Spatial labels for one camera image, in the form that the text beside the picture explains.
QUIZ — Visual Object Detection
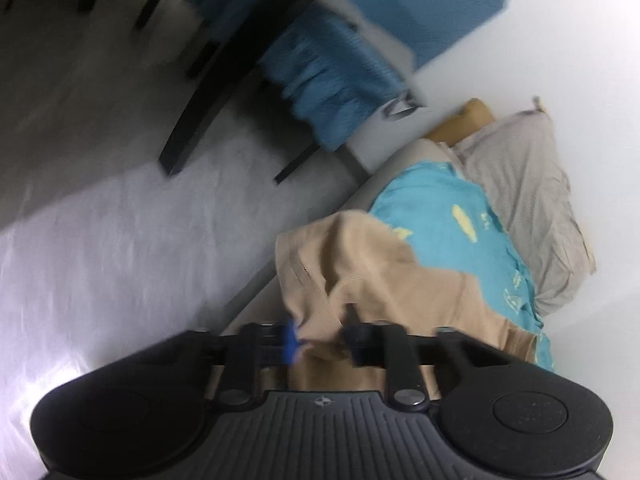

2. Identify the tan t-shirt with white print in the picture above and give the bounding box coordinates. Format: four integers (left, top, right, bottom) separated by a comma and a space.
207, 209, 551, 401

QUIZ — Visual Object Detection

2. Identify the grey pillow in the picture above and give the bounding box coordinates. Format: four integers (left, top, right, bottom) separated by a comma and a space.
454, 99, 597, 316

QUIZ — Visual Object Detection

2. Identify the near blue covered chair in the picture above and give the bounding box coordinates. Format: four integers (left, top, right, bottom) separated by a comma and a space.
160, 0, 506, 176

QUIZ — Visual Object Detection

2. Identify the teal patterned bed sheet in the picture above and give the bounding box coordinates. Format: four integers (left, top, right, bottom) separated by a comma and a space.
369, 162, 553, 370

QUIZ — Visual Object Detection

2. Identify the wooden bed headboard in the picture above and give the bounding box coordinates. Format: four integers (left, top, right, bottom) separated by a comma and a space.
423, 98, 496, 148

